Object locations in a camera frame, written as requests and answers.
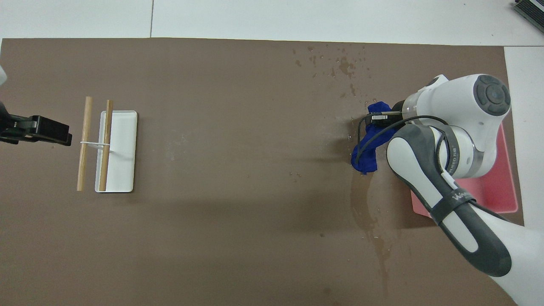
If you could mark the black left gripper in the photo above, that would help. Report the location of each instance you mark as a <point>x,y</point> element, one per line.
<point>6,127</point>

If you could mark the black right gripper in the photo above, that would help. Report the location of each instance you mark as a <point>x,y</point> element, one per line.
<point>396,112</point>

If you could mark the dark blue towel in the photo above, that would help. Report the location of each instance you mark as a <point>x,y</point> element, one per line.
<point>367,159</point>

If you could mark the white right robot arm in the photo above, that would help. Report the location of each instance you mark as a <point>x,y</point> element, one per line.
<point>463,110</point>

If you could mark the white towel rack tray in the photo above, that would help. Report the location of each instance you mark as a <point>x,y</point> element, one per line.
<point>123,148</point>

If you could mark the wooden rack rod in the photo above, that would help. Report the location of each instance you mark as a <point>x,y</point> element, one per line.
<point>85,127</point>
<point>106,127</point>

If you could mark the pink plastic bin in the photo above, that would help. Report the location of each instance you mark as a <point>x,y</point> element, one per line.
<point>497,191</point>

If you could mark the brown table mat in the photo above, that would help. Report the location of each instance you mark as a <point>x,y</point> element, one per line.
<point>212,127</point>

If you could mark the dark striped object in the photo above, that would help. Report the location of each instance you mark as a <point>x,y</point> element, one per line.
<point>533,8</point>

